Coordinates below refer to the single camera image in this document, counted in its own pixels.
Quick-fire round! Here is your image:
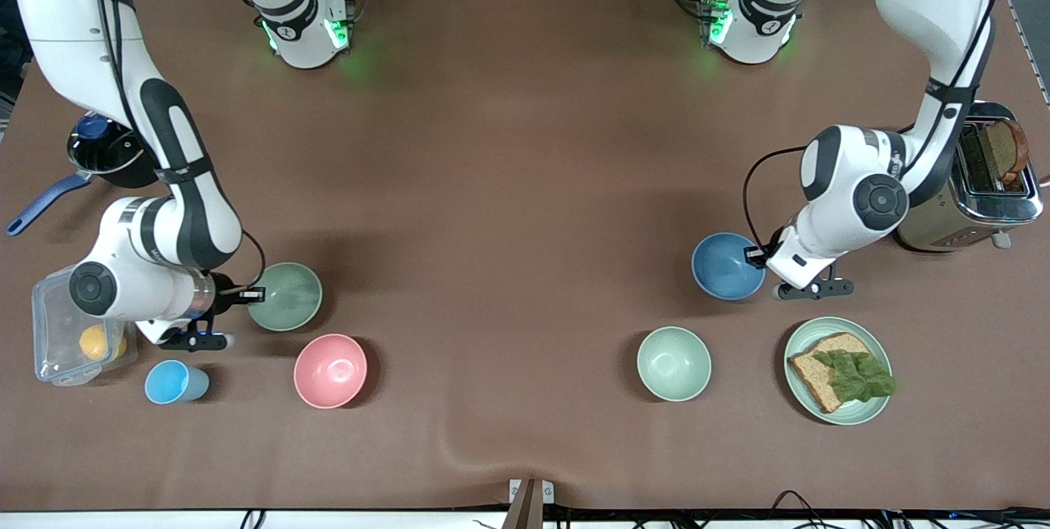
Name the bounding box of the blue bowl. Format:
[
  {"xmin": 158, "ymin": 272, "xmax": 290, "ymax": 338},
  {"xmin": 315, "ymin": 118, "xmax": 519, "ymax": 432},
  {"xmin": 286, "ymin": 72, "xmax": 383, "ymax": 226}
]
[{"xmin": 691, "ymin": 232, "xmax": 769, "ymax": 302}]

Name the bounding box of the light green bowl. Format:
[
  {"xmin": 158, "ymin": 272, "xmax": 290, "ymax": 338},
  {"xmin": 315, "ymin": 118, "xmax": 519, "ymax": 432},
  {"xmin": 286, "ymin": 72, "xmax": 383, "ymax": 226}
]
[
  {"xmin": 246, "ymin": 262, "xmax": 323, "ymax": 332},
  {"xmin": 637, "ymin": 326, "xmax": 713, "ymax": 403}
]

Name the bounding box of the pink bowl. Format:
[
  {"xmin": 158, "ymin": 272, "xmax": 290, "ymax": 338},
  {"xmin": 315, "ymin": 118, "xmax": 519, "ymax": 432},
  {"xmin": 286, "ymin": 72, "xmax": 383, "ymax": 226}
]
[{"xmin": 294, "ymin": 334, "xmax": 368, "ymax": 410}]

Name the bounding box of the blue plastic cup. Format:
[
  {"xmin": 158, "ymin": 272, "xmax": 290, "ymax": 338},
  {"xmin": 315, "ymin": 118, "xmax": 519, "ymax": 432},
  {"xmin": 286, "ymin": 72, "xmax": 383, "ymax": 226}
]
[{"xmin": 144, "ymin": 359, "xmax": 210, "ymax": 405}]

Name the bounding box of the brown bread slice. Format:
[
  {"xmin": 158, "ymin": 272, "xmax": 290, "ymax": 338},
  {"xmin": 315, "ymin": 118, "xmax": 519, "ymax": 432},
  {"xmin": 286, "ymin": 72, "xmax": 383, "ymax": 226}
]
[{"xmin": 787, "ymin": 332, "xmax": 883, "ymax": 415}]

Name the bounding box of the yellow fruit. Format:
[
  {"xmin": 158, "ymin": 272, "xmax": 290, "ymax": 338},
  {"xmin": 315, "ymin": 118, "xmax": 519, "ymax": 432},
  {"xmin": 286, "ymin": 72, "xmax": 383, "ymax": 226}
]
[{"xmin": 79, "ymin": 324, "xmax": 129, "ymax": 363}]

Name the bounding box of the green lettuce leaf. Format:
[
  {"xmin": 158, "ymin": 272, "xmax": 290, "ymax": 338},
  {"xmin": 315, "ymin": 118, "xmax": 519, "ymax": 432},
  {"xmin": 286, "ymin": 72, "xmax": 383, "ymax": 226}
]
[{"xmin": 812, "ymin": 349, "xmax": 899, "ymax": 404}]

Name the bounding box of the light green plate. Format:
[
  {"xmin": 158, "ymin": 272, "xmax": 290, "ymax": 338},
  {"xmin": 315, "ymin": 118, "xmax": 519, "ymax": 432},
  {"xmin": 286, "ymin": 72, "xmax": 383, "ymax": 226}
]
[{"xmin": 783, "ymin": 316, "xmax": 893, "ymax": 426}]

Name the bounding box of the clear plastic lidded container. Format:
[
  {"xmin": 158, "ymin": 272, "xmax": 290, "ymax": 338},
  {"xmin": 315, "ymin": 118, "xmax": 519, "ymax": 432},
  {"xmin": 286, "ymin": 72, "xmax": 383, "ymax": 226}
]
[{"xmin": 31, "ymin": 267, "xmax": 139, "ymax": 388}]

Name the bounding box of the silver beige toaster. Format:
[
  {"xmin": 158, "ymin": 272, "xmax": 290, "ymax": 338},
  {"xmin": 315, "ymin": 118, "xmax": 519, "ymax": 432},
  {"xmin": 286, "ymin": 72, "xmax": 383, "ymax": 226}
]
[{"xmin": 894, "ymin": 101, "xmax": 1045, "ymax": 253}]

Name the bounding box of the toast slice in toaster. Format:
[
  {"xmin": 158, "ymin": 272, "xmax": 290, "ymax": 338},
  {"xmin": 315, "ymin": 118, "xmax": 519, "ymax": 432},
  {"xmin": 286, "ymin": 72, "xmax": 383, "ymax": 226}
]
[{"xmin": 983, "ymin": 118, "xmax": 1031, "ymax": 187}]

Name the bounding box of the brown table mat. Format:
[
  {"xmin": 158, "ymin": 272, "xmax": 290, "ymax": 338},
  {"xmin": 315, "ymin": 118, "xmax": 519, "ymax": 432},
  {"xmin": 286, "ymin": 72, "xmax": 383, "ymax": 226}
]
[{"xmin": 0, "ymin": 0, "xmax": 1050, "ymax": 512}]

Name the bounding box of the brown wedge piece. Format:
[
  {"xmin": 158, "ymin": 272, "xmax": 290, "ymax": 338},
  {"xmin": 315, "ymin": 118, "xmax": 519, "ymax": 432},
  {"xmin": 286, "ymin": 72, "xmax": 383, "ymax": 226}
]
[{"xmin": 501, "ymin": 480, "xmax": 539, "ymax": 529}]

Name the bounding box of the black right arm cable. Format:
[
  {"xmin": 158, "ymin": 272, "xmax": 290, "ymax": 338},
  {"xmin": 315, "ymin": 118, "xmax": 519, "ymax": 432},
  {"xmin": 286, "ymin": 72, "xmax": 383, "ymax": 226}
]
[{"xmin": 92, "ymin": 0, "xmax": 268, "ymax": 292}]

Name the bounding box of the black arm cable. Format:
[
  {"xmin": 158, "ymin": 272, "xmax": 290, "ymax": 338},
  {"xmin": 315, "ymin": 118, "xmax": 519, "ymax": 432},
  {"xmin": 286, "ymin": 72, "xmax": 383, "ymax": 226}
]
[
  {"xmin": 742, "ymin": 0, "xmax": 1007, "ymax": 258},
  {"xmin": 92, "ymin": 0, "xmax": 268, "ymax": 292}
]

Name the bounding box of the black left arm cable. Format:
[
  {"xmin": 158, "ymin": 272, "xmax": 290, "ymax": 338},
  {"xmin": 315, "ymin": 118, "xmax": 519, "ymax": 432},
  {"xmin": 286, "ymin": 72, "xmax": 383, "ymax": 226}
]
[{"xmin": 742, "ymin": 0, "xmax": 1007, "ymax": 258}]

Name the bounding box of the black pot with blue handle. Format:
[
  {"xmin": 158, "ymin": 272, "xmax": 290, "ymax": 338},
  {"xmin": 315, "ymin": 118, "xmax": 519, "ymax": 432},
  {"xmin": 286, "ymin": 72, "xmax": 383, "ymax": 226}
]
[{"xmin": 7, "ymin": 112, "xmax": 162, "ymax": 236}]

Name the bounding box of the black looped cable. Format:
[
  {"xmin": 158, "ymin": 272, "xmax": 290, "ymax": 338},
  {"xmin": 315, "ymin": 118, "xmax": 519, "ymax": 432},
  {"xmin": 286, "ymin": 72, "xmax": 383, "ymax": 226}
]
[{"xmin": 769, "ymin": 489, "xmax": 829, "ymax": 518}]

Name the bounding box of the metal table edge bracket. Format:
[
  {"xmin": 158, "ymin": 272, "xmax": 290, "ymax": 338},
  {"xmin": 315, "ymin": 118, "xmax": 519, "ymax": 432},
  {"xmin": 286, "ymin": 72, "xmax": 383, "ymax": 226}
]
[{"xmin": 508, "ymin": 478, "xmax": 555, "ymax": 507}]

